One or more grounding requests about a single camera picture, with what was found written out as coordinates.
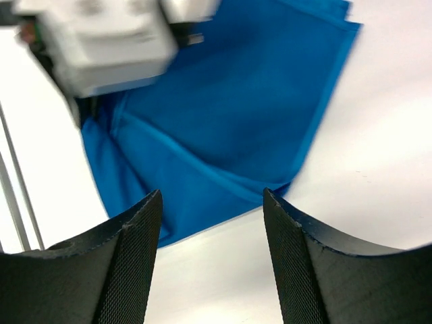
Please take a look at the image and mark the aluminium front rail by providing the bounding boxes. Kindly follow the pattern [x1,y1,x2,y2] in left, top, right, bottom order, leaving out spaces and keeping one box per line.
[1,112,45,253]

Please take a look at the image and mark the blue cloth napkin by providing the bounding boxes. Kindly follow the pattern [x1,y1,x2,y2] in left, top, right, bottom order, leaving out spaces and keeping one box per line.
[82,0,360,246]

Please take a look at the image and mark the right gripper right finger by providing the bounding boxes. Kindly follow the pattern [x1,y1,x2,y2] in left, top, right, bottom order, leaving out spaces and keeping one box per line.
[263,190,431,324]

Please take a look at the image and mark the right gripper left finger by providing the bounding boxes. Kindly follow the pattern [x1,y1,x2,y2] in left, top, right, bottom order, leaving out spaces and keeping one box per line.
[1,190,163,323]

